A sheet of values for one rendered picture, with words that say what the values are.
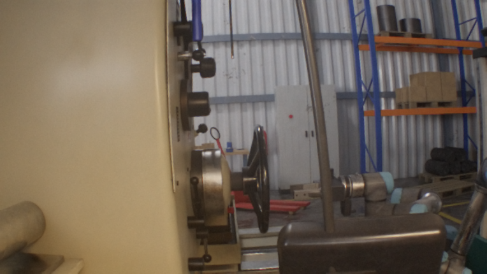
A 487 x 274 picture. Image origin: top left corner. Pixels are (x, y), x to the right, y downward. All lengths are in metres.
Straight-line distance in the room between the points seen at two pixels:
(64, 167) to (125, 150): 0.16
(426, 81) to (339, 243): 7.87
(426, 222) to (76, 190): 0.75
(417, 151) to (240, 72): 4.44
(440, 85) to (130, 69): 8.07
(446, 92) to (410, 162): 2.06
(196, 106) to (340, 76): 8.10
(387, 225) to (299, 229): 0.17
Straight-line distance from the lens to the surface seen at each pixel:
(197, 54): 1.11
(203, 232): 1.44
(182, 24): 1.05
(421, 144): 9.92
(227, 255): 1.93
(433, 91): 8.63
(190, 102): 1.17
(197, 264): 1.12
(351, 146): 9.25
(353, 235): 0.78
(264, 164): 1.28
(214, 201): 1.36
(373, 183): 1.33
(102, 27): 0.97
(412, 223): 0.81
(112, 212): 0.96
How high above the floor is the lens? 1.50
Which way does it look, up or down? 2 degrees down
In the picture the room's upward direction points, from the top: 3 degrees counter-clockwise
